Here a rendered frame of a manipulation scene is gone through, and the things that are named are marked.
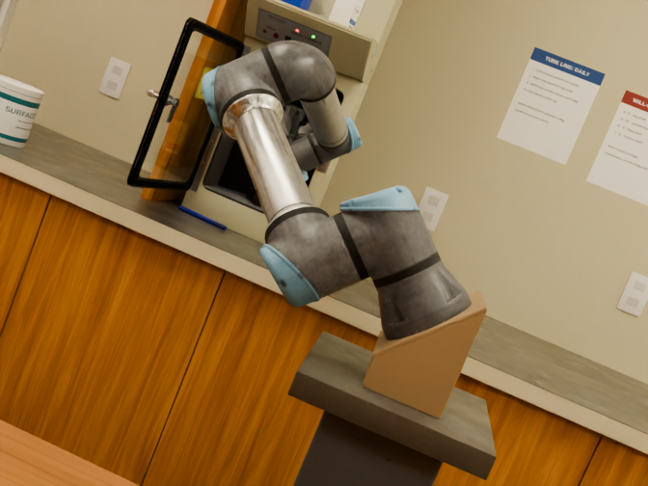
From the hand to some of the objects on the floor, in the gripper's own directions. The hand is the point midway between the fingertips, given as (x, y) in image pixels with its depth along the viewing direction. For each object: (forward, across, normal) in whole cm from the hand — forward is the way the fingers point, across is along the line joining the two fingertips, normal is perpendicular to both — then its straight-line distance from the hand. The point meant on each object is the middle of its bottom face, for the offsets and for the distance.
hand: (290, 132), depth 242 cm
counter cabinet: (-7, -15, +122) cm, 123 cm away
